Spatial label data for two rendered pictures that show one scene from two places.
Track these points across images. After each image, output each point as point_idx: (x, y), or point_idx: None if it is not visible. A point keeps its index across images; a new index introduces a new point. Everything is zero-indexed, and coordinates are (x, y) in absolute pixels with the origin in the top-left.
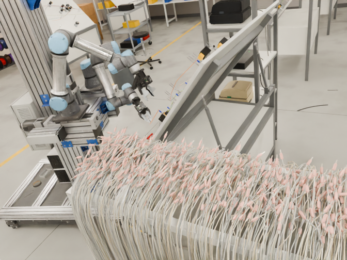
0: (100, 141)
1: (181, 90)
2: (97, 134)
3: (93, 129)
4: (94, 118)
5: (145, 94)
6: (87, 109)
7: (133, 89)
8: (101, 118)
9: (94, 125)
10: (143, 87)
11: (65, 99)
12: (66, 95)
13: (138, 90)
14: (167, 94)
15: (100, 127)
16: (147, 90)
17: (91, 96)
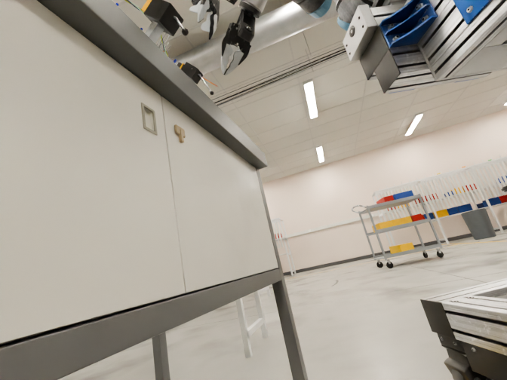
0: (381, 83)
1: (130, 1)
2: (372, 67)
3: (361, 59)
4: (345, 38)
5: (207, 29)
6: (376, 1)
7: (232, 4)
8: (364, 24)
9: (347, 53)
10: (208, 14)
11: (340, 15)
12: (336, 7)
13: (218, 17)
14: (167, 50)
15: (468, 12)
16: (206, 9)
17: None
